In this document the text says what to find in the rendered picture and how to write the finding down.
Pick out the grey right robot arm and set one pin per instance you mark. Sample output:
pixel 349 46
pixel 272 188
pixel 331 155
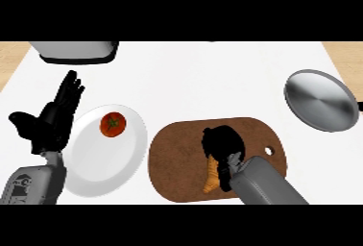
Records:
pixel 264 182

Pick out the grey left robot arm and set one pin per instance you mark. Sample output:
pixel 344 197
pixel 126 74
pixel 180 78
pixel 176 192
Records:
pixel 34 182

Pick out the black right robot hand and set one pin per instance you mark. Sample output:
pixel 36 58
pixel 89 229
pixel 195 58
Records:
pixel 222 141

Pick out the golden croissant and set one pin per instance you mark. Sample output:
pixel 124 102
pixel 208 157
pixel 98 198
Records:
pixel 211 179

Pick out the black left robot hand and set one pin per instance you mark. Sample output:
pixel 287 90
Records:
pixel 53 118

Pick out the red tomato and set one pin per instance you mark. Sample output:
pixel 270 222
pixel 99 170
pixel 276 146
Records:
pixel 113 124

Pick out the brown wooden cutting board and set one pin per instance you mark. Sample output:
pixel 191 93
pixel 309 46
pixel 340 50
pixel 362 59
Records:
pixel 179 160

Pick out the white round plate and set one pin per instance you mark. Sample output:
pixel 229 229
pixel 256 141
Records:
pixel 105 150

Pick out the grey metal pan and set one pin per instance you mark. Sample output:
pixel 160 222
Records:
pixel 321 100

